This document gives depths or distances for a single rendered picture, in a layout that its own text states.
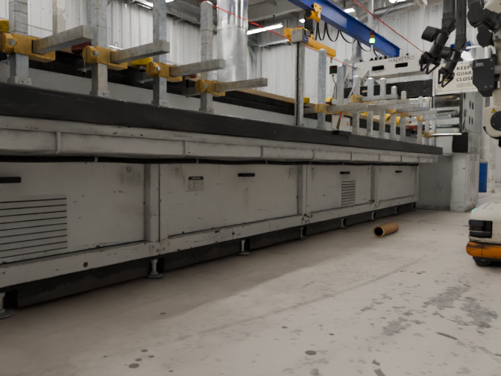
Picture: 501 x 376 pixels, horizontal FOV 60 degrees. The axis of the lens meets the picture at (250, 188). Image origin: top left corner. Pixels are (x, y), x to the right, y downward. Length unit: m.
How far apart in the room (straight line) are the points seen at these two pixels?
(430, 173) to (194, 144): 3.98
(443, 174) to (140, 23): 8.07
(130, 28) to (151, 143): 9.51
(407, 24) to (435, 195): 7.70
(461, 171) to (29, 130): 4.52
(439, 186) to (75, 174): 4.37
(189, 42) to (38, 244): 10.97
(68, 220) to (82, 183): 0.14
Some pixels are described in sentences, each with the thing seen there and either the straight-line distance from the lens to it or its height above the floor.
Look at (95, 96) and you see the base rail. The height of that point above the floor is 0.70.
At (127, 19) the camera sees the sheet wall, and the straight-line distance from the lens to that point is 11.10.
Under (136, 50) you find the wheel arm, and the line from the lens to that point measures 1.42.
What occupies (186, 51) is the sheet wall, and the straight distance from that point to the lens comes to 12.17.
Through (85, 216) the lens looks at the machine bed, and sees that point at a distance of 1.74.
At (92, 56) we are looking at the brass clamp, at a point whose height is 0.82.
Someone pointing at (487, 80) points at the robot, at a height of 0.93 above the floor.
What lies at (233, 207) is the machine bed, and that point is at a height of 0.27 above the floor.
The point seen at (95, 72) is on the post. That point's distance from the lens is 1.50.
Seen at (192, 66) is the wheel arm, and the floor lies 0.83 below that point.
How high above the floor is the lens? 0.49
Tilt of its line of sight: 3 degrees down
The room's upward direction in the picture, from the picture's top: straight up
